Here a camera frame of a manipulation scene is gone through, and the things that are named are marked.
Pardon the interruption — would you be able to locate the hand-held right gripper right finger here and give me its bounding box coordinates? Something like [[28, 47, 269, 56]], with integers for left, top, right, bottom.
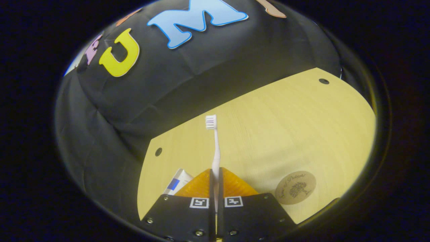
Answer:
[[218, 167, 298, 241]]

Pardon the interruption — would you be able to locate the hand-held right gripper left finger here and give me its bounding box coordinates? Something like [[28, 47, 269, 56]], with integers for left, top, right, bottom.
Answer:
[[141, 168, 215, 242]]

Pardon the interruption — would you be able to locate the white toothpaste tube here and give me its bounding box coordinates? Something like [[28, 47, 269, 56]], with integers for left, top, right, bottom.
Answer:
[[164, 168, 194, 195]]

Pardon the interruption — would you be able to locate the pale pink toothbrush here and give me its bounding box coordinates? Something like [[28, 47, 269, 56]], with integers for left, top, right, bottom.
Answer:
[[205, 115, 221, 212]]

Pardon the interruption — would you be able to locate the round cork coaster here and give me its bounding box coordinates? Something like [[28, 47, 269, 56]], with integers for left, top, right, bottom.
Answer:
[[275, 171, 317, 205]]

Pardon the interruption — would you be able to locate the light wooden desktop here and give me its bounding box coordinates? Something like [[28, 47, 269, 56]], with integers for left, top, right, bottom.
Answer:
[[137, 67, 377, 224]]

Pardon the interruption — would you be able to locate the black backdrop cloth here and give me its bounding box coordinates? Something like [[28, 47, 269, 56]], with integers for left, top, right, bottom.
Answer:
[[55, 0, 343, 222]]

